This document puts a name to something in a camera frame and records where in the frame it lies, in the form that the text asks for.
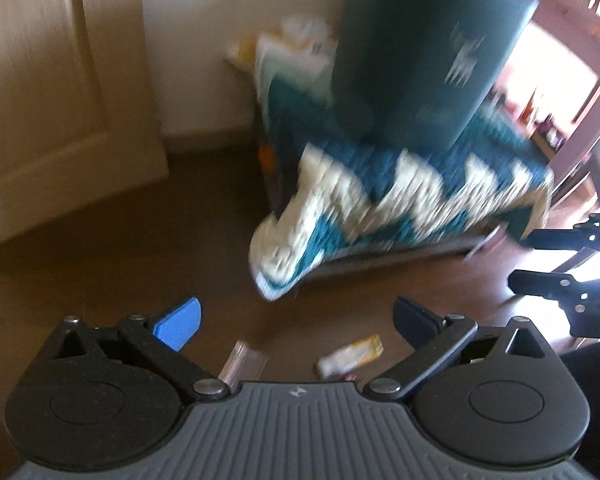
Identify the yellow white snack wrapper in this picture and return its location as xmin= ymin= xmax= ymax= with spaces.
xmin=315 ymin=334 xmax=384 ymax=379

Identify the beige wooden door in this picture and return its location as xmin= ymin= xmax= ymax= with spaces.
xmin=0 ymin=0 xmax=168 ymax=244

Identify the white yellow folded bag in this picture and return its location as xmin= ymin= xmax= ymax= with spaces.
xmin=224 ymin=14 xmax=338 ymax=105

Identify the teal white zigzag knitted blanket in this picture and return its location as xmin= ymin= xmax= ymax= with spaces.
xmin=249 ymin=77 xmax=554 ymax=301

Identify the clear plastic wrapper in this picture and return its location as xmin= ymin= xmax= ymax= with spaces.
xmin=218 ymin=340 xmax=268 ymax=390

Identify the teal trash bin with deer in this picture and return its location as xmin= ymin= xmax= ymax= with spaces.
xmin=332 ymin=0 xmax=538 ymax=153

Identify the pink wooden desk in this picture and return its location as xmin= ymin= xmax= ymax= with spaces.
xmin=504 ymin=0 xmax=600 ymax=188

